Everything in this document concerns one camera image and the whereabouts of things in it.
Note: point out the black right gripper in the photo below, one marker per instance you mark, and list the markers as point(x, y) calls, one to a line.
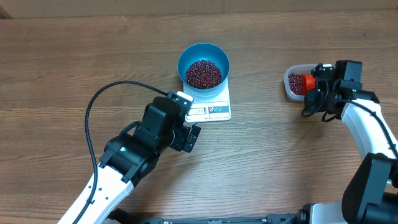
point(312, 101)

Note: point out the red beans in bowl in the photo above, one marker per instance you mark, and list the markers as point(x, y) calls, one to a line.
point(203, 74)

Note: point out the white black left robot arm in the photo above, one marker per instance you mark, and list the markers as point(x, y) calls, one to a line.
point(133, 154)

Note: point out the red adzuki beans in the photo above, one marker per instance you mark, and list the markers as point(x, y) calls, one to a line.
point(295, 83)

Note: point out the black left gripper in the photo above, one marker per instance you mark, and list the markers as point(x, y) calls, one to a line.
point(182, 134)

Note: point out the white digital kitchen scale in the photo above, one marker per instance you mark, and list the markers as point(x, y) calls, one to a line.
point(209, 106)

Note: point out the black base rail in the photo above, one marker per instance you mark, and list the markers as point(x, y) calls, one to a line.
point(119, 216)

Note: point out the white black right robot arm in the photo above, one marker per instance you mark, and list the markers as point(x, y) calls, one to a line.
point(365, 199)

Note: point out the red scoop with blue handle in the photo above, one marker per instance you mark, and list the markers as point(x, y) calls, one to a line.
point(308, 83)

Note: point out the teal blue bowl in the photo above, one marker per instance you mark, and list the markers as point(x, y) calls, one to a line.
point(203, 51)

